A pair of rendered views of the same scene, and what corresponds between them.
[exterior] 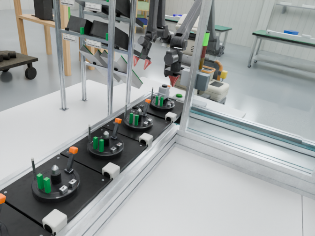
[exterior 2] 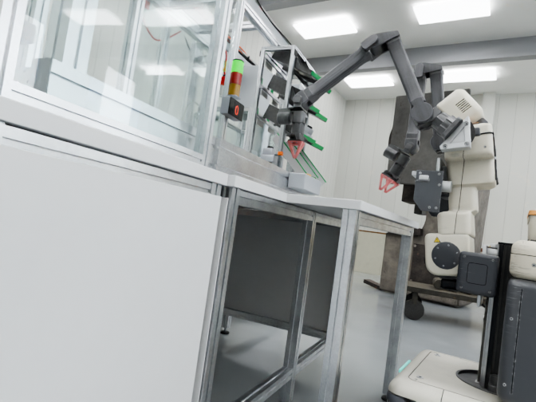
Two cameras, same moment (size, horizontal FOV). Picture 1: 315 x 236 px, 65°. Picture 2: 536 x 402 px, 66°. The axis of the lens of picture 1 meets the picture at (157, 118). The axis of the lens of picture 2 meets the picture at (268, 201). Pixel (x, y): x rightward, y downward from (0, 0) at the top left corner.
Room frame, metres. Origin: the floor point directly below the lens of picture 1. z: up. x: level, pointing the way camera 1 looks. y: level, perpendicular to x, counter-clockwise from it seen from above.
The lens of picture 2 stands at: (1.27, -1.85, 0.75)
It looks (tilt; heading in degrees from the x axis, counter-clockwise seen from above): 3 degrees up; 90
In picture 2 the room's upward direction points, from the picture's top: 8 degrees clockwise
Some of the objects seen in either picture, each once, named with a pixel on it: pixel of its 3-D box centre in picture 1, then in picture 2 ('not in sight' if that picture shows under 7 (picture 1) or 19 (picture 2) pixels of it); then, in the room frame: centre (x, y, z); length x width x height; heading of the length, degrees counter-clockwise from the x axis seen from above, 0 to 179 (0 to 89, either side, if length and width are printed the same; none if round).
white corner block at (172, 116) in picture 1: (170, 117); not in sight; (1.12, -0.07, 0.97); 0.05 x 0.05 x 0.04; 66
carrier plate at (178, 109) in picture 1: (161, 107); not in sight; (1.25, -0.02, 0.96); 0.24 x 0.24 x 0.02; 66
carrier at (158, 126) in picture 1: (138, 116); not in sight; (1.01, 0.09, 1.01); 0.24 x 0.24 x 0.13; 66
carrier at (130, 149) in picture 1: (105, 139); not in sight; (0.79, 0.19, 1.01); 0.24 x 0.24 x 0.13; 66
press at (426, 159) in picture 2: not in sight; (427, 194); (3.60, 4.24, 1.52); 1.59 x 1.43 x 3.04; 146
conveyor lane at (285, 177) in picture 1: (210, 134); not in sight; (1.10, -0.28, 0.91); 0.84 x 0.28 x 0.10; 66
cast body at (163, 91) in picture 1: (163, 91); (267, 154); (1.24, -0.01, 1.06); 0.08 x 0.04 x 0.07; 155
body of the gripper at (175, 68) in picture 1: (175, 67); (297, 132); (1.35, -0.06, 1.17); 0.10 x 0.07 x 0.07; 66
